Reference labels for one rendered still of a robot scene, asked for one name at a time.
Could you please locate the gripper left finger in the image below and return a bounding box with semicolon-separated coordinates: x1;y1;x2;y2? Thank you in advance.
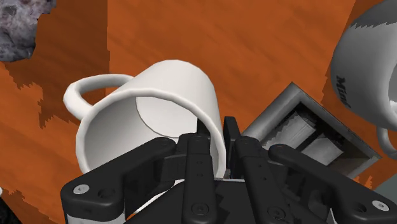
60;119;217;224

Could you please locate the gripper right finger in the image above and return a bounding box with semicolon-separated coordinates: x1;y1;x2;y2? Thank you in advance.
223;116;397;224

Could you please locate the white mug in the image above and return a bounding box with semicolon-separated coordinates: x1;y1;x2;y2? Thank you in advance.
63;59;226;179

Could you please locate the grey open box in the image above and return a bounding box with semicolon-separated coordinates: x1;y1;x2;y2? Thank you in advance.
241;81;382;179

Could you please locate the grey mug with black lettering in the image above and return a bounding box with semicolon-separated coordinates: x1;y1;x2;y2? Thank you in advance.
330;0;397;161

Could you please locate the grey mottled rock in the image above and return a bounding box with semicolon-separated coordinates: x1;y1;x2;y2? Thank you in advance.
0;0;57;63

